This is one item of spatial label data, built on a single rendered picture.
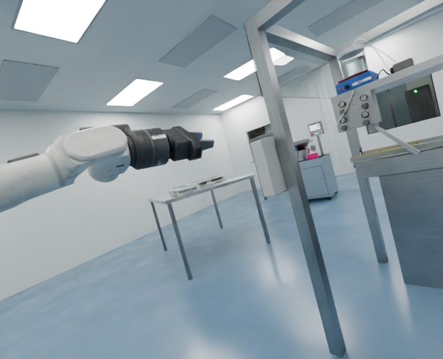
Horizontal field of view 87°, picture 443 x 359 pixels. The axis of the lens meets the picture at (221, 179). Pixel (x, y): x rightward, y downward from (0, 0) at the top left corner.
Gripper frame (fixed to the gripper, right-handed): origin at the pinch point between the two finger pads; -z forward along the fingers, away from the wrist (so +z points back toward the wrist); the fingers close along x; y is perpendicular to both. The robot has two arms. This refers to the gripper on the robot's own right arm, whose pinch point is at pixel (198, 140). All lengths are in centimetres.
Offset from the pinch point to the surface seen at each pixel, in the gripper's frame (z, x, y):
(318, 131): -383, 140, 91
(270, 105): -56, 21, -2
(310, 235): -57, -20, 46
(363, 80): -127, 12, -17
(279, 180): -52, 1, 27
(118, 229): -84, 335, 356
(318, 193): -343, 79, 178
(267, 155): -47, 9, 17
